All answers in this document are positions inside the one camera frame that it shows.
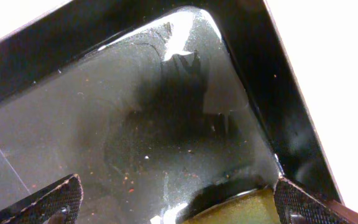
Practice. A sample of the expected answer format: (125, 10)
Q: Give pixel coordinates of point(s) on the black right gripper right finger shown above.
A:
(295, 204)

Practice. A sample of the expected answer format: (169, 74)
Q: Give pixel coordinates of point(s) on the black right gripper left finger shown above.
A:
(59, 202)

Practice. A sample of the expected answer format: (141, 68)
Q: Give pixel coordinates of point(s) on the green yellow scrub sponge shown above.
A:
(255, 206)

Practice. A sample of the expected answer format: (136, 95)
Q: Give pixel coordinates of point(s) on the black water tray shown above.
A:
(163, 108)

